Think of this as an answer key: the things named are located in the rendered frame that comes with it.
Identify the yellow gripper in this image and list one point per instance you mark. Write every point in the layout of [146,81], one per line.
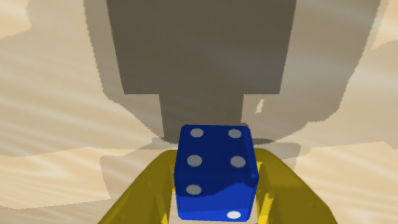
[282,197]

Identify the blue die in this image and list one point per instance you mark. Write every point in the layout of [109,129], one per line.
[216,174]

